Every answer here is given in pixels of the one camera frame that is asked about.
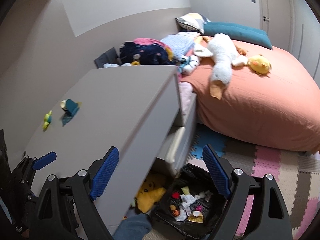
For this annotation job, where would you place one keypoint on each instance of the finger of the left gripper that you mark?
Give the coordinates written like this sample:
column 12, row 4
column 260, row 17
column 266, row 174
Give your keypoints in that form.
column 43, row 161

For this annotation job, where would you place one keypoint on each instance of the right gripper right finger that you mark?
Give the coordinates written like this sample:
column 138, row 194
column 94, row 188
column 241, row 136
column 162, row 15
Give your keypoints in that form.
column 269, row 218

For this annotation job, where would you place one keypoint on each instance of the yellow snack bag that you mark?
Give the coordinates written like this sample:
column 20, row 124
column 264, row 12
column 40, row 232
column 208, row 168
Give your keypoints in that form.
column 185, row 190

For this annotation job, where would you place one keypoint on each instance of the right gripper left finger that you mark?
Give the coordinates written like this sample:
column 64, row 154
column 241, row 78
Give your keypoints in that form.
column 64, row 204

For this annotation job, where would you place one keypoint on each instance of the white goose plush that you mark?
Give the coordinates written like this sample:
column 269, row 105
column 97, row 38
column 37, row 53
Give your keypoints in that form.
column 221, row 49

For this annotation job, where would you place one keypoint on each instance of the dark wall socket panel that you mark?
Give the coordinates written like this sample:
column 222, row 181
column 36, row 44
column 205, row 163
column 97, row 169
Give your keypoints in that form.
column 110, row 57

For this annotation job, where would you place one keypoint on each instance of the yellow duck plush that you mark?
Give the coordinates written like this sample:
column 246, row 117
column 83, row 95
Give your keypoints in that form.
column 259, row 64

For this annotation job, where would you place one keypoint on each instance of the colourful foam floor mat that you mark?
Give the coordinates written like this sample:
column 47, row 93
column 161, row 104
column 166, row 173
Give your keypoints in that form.
column 297, row 176

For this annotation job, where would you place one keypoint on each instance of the bed with orange sheet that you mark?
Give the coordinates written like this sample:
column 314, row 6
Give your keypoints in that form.
column 279, row 110

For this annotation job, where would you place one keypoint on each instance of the teal tape dispenser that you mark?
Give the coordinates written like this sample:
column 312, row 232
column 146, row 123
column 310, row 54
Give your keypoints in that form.
column 70, row 109

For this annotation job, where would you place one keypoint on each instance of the pink cloth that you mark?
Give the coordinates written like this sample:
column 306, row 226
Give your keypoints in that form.
column 149, row 41

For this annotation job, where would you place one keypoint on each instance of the yellow bear plush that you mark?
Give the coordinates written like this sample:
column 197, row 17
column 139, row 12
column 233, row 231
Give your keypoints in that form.
column 150, row 192

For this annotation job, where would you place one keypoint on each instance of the white checkered pillow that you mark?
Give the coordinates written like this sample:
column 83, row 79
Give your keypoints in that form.
column 192, row 22

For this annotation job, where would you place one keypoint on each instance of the light blue knitted blanket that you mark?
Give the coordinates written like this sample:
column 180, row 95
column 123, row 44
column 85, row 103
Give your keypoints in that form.
column 181, row 42

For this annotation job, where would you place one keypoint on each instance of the red plastic toy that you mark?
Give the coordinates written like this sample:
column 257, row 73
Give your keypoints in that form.
column 175, row 195

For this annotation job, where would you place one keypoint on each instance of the yellow-green plastic toy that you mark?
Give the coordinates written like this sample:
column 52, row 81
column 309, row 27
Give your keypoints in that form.
column 47, row 120

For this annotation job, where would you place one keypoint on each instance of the teal long pillow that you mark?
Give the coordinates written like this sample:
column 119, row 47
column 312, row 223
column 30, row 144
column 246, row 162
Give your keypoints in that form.
column 238, row 32

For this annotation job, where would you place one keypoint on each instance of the door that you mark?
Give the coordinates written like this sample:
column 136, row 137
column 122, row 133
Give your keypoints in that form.
column 277, row 22

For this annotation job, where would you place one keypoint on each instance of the pink plastic toy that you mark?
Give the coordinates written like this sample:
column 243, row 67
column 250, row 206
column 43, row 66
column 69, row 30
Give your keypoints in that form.
column 198, row 208

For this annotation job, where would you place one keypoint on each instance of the white cloth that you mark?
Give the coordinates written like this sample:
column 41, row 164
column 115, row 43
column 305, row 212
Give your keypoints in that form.
column 184, row 207

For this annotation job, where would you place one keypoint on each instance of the navy blue blanket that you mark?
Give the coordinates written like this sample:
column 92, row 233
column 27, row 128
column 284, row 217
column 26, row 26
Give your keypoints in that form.
column 152, row 54

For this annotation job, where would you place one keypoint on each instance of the black trash bin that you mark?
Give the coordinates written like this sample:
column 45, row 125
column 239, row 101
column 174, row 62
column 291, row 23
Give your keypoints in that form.
column 200, row 183

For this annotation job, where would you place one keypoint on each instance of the grey dresser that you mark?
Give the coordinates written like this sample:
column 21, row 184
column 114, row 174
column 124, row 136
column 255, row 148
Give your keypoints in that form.
column 134, row 108

